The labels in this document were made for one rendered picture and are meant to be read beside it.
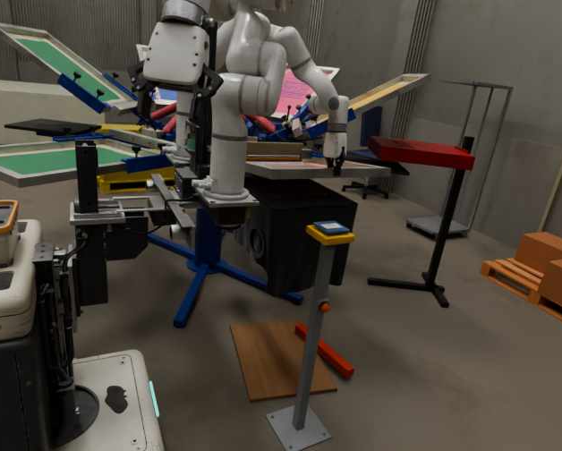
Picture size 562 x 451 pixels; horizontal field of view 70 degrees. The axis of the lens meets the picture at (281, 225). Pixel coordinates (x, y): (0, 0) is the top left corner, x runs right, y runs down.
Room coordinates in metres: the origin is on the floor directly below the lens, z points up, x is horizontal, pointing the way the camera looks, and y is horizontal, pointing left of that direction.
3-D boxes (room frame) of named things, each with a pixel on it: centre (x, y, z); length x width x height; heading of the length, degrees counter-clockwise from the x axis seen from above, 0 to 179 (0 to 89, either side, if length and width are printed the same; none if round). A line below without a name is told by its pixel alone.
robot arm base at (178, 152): (1.46, 0.38, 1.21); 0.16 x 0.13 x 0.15; 118
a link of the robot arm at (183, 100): (1.47, 0.37, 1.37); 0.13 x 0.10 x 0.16; 16
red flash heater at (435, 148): (2.85, -0.88, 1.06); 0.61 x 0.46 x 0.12; 91
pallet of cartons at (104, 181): (4.82, 1.79, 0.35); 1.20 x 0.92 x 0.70; 116
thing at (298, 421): (1.38, -0.18, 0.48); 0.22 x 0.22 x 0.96; 31
